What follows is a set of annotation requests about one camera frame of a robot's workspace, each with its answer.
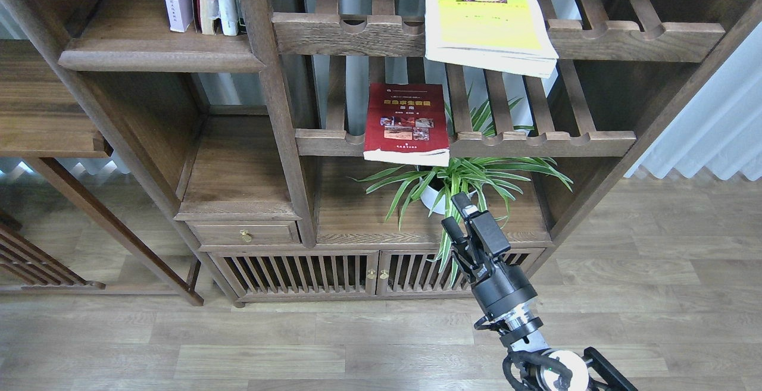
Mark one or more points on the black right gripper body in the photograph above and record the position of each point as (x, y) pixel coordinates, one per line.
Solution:
(498, 287)

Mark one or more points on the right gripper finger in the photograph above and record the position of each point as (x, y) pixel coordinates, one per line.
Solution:
(460, 244)

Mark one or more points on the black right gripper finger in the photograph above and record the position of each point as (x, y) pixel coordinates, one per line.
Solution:
(487, 241)

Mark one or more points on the yellow cover book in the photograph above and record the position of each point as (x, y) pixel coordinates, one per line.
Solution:
(499, 35)

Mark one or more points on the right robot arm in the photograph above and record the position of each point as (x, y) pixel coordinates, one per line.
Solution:
(531, 364)

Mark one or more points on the white plant pot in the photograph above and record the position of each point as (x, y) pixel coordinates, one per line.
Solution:
(436, 196)

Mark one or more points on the green spider plant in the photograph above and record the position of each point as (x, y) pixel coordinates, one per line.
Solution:
(468, 175)

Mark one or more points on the red cover book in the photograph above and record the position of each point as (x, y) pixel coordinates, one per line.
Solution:
(406, 124)

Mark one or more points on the dark wooden bookshelf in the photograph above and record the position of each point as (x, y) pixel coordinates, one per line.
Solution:
(251, 131)

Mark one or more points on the brass drawer knob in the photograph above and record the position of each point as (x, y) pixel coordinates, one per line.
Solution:
(246, 236)

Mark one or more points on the white curtain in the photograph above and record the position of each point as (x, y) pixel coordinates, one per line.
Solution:
(719, 131)

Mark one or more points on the wooden side table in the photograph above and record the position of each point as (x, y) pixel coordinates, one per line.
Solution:
(42, 124)

